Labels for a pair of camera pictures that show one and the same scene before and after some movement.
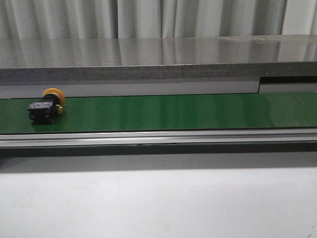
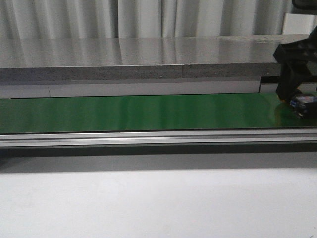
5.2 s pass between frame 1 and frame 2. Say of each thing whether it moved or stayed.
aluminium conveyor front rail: stayed
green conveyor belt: stayed
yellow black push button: moved
